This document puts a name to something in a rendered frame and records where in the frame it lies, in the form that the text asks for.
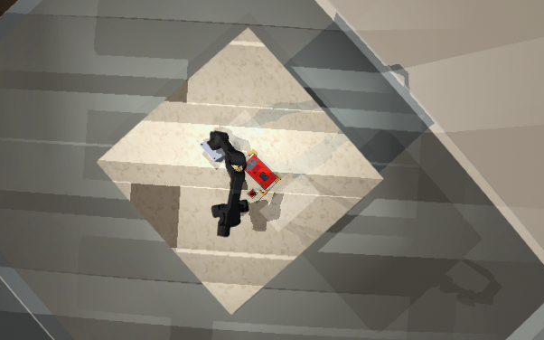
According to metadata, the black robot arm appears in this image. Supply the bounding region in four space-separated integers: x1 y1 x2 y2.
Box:
206 130 247 238

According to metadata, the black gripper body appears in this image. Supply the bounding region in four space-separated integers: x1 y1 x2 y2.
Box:
211 199 249 218

